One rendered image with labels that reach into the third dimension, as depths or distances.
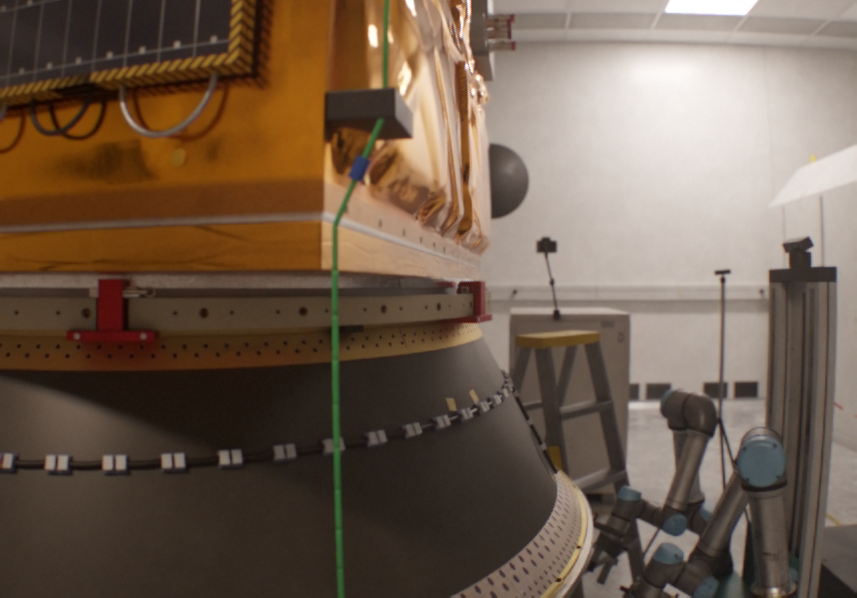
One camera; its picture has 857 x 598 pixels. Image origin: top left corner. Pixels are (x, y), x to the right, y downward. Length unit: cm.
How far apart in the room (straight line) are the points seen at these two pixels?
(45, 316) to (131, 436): 21
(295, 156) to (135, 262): 21
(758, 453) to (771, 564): 29
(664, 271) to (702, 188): 131
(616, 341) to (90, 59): 448
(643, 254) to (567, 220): 117
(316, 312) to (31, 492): 50
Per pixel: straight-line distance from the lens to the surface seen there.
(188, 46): 64
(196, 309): 94
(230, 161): 64
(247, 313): 95
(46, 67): 75
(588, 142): 907
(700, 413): 219
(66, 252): 74
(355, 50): 67
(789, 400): 218
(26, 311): 98
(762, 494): 167
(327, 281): 105
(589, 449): 499
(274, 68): 64
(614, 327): 486
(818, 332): 191
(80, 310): 95
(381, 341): 112
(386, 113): 59
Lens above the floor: 173
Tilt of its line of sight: 1 degrees up
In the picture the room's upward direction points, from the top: straight up
